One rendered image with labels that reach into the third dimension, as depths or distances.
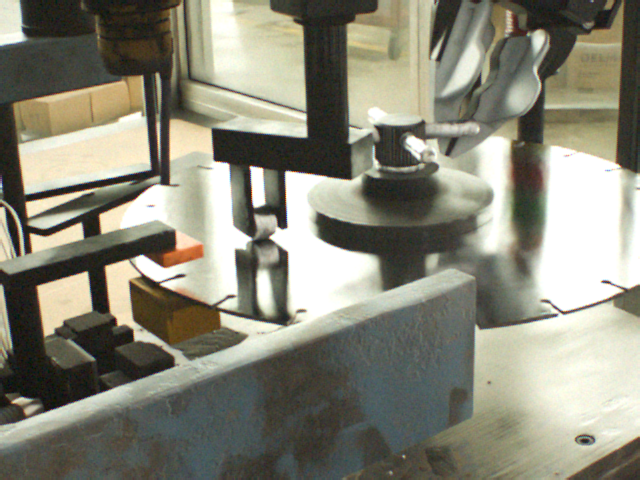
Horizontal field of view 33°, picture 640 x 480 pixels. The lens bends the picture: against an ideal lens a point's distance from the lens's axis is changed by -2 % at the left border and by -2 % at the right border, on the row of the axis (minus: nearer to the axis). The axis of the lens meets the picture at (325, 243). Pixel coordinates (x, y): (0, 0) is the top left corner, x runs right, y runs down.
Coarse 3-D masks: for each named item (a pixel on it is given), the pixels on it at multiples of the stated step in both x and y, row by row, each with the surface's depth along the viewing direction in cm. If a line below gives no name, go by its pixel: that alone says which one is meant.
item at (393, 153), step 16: (368, 112) 67; (384, 112) 66; (384, 128) 62; (400, 128) 61; (416, 128) 62; (432, 128) 63; (448, 128) 63; (464, 128) 64; (384, 144) 62; (400, 144) 62; (416, 144) 60; (384, 160) 63; (400, 160) 62; (416, 160) 62; (432, 160) 59
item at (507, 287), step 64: (192, 192) 69; (256, 192) 68; (512, 192) 67; (576, 192) 66; (256, 256) 58; (320, 256) 58; (384, 256) 58; (448, 256) 57; (512, 256) 57; (576, 256) 57; (256, 320) 51; (512, 320) 50
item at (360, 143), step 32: (320, 32) 53; (320, 64) 54; (320, 96) 55; (224, 128) 58; (256, 128) 58; (288, 128) 58; (320, 128) 55; (224, 160) 59; (256, 160) 58; (288, 160) 57; (320, 160) 56; (352, 160) 55
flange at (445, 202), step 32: (320, 192) 65; (352, 192) 64; (384, 192) 62; (416, 192) 62; (448, 192) 63; (480, 192) 64; (320, 224) 62; (352, 224) 60; (384, 224) 60; (416, 224) 59; (448, 224) 60; (480, 224) 61
